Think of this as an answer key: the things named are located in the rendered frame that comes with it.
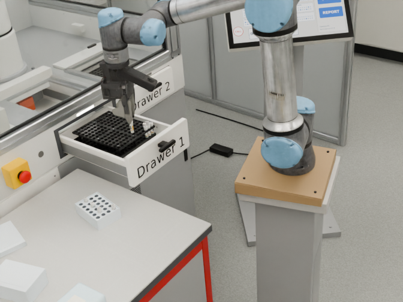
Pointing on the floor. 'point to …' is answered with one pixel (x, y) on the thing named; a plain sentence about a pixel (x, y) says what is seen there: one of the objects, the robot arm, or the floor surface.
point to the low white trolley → (113, 245)
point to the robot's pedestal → (289, 246)
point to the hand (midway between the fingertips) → (132, 118)
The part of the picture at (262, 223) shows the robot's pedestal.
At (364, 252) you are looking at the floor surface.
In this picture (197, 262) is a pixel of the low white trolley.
